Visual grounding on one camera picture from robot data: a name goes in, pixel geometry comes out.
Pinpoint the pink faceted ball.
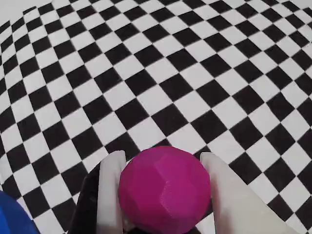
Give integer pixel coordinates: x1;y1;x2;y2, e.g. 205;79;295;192
118;145;212;234

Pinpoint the blue round box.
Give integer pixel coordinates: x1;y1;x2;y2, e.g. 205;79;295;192
0;191;39;234

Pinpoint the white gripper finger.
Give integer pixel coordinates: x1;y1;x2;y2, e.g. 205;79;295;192
200;152;297;234

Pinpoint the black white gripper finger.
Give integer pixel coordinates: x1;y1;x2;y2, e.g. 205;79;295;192
69;150;127;234

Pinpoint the black white checkered mat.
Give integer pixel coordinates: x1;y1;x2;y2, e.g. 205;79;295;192
0;0;312;234

